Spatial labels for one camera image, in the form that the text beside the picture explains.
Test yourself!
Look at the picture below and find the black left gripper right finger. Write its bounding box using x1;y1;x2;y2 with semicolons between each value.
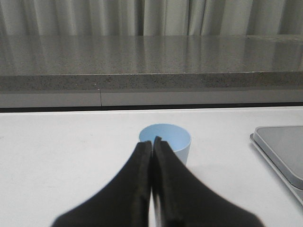
152;137;263;227

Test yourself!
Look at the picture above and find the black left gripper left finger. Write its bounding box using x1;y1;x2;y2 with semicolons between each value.
53;141;152;227

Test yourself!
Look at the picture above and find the light blue plastic cup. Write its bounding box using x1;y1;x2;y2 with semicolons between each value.
139;123;192;165

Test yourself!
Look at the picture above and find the silver electronic kitchen scale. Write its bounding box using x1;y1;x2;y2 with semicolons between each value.
250;125;303;204

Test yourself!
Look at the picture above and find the grey pleated curtain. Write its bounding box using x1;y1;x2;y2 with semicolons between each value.
0;0;303;36

